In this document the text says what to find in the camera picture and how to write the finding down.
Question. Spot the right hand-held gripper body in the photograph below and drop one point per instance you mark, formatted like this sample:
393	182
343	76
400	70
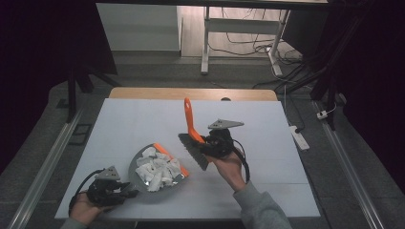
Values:
221	144

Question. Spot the grey dustpan with orange edge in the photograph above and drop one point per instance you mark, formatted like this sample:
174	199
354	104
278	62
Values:
140	178

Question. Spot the metal floor rail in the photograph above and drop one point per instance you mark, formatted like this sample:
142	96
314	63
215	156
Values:
350	168
47	168

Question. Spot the white plug adapter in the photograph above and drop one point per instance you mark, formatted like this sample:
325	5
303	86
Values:
322	114

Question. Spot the white desk frame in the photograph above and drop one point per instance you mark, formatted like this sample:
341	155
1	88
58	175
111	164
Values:
242	27

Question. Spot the pile of white paper scraps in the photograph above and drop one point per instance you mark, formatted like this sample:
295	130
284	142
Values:
157	170

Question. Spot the black metal stand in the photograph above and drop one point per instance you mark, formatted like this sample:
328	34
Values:
72	95
331	82

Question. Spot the black floor plate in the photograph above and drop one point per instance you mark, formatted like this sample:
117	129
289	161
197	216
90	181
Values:
80	134

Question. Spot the orange brush with grey bristles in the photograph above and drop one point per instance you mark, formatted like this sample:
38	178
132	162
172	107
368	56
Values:
191	124

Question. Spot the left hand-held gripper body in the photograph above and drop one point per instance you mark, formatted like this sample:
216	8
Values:
105	191

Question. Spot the white cabinet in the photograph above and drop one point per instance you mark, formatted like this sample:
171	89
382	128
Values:
140	27

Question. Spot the person's right hand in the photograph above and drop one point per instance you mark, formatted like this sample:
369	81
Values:
230	171

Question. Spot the wooden table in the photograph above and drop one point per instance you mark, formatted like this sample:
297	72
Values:
191	93

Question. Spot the person's left hand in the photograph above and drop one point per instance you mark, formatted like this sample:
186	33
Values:
84	210

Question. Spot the white power strip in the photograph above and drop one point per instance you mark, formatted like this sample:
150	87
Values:
299	137

